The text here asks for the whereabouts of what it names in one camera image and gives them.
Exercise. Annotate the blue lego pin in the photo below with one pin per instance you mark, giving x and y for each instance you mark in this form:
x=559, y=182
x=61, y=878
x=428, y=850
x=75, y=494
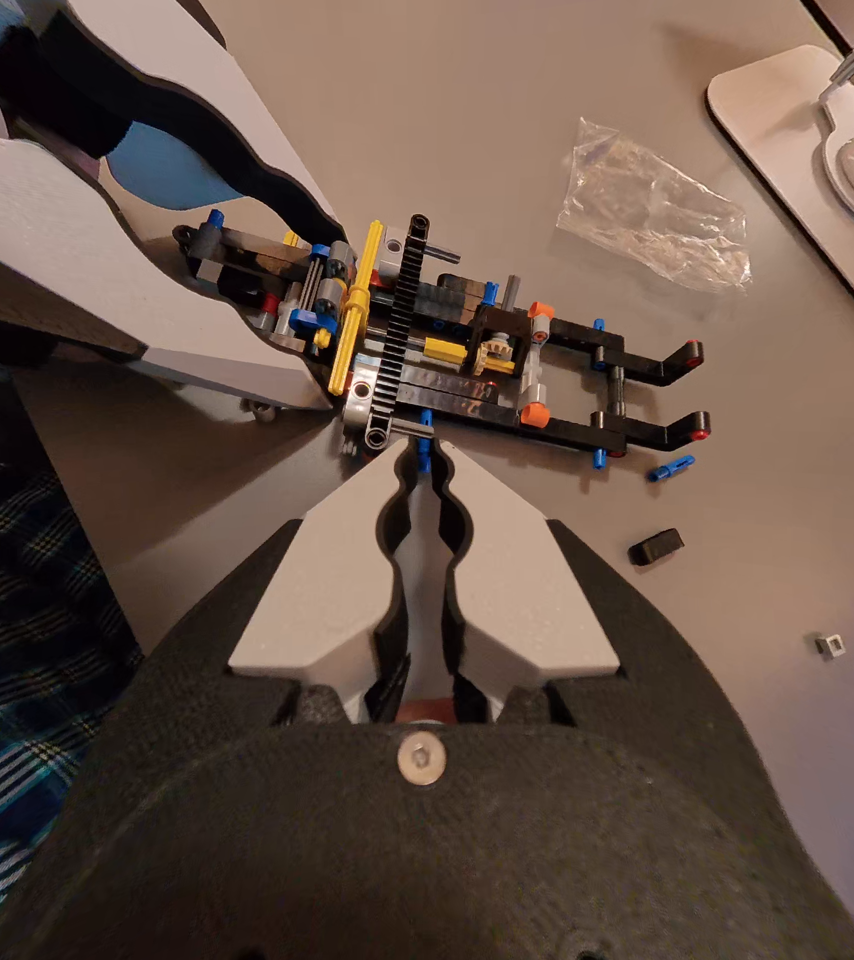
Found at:
x=670, y=469
x=424, y=454

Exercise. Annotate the clear plastic bag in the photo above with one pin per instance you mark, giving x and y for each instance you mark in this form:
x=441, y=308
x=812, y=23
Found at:
x=651, y=210

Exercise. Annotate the small grey lego piece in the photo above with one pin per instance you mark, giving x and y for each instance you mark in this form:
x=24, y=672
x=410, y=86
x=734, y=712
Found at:
x=830, y=646

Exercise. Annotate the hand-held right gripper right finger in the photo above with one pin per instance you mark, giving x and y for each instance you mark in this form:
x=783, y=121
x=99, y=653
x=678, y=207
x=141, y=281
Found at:
x=532, y=600

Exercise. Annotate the lego technic chassis assembly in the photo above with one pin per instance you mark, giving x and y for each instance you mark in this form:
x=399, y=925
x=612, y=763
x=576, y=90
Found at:
x=397, y=315

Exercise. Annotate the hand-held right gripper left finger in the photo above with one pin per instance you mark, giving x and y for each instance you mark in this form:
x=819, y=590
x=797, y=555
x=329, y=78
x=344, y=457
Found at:
x=299, y=600

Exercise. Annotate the blue plaid shirt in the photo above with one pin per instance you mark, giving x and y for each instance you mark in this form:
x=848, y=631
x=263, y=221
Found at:
x=22, y=562

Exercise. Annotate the small black lego piece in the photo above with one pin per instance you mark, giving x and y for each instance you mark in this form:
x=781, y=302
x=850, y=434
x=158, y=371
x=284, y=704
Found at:
x=655, y=547

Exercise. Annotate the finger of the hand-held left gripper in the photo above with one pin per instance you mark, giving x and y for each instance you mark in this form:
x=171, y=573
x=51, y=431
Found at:
x=247, y=112
x=59, y=247

